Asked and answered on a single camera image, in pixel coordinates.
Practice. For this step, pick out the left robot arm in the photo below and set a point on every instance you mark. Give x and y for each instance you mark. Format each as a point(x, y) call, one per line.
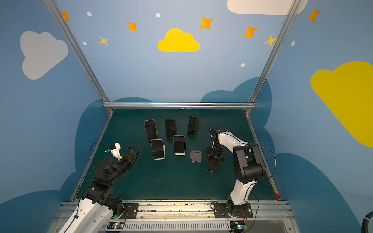
point(97, 204)

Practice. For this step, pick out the aluminium frame post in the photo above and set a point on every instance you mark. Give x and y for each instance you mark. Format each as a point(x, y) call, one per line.
point(281, 37)
point(68, 34)

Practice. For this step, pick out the aluminium frame right post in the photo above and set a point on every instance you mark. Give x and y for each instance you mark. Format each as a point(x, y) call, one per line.
point(281, 37)

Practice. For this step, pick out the aluminium frame left post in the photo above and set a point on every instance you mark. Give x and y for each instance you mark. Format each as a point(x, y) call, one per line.
point(68, 34)

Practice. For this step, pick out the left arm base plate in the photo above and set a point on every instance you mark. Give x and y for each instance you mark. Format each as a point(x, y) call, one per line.
point(125, 211)

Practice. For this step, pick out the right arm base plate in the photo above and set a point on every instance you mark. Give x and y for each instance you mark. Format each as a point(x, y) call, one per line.
point(228, 210)

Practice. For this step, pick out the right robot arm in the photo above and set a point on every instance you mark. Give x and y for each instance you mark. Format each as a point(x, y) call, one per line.
point(248, 167)

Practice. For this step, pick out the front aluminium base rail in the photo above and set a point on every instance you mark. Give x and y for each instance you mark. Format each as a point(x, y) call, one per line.
point(187, 216)

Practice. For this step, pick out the aluminium frame back rail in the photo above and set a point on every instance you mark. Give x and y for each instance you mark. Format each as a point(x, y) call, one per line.
point(150, 105)

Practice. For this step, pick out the silver phone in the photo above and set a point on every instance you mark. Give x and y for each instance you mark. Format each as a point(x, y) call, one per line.
point(158, 149)
point(179, 145)

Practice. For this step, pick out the lilac small phone stand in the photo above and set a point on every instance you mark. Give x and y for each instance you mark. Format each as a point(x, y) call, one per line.
point(196, 156)

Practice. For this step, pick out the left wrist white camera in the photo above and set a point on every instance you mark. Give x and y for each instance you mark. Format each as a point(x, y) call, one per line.
point(114, 150)

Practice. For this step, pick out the purple-edged phone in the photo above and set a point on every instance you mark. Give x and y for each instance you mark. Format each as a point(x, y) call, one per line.
point(150, 129)

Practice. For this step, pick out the black phone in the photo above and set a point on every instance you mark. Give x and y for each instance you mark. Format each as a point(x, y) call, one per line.
point(213, 164)
point(171, 129)
point(193, 125)

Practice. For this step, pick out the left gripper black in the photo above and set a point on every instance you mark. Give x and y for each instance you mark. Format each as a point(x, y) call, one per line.
point(127, 155)

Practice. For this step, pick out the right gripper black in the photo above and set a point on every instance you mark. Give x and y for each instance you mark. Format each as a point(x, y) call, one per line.
point(213, 154)

